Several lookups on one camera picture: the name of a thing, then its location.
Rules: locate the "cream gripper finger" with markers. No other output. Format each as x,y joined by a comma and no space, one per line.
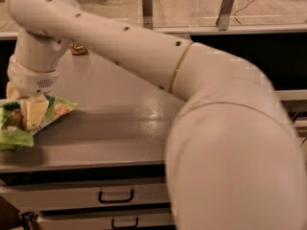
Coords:
11,93
33,110

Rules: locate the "green rice chip bag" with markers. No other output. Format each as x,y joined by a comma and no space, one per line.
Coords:
13,135

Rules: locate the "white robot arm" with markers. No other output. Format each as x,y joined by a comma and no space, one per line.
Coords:
233,159

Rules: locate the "crushed orange soda can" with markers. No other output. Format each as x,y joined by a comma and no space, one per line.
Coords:
77,50

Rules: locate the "grey drawer cabinet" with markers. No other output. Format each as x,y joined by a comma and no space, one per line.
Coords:
114,142

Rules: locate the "upper black drawer handle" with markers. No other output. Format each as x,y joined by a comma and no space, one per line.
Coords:
105,197

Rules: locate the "black drawer handle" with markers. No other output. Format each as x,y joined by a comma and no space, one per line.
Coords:
105,197
124,223

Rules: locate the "lower black drawer handle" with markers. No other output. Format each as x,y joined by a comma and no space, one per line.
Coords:
124,223

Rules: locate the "middle metal railing bracket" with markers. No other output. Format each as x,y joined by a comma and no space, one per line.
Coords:
147,12

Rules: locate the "metal railing bracket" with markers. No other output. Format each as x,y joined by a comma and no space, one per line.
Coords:
147,12
223,19

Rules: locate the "right metal railing bracket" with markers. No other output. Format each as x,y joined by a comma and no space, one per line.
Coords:
223,19

